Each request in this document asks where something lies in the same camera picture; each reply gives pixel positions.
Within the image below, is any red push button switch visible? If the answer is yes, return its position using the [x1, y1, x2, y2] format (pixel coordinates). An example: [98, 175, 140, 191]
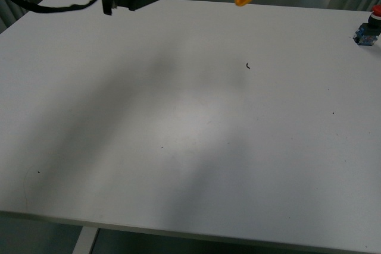
[353, 4, 380, 46]

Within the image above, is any white table leg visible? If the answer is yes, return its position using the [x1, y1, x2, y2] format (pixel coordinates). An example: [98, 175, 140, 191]
[72, 227, 99, 254]

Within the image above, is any left grey curtain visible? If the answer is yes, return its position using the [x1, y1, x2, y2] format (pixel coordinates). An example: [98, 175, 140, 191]
[1, 0, 27, 33]

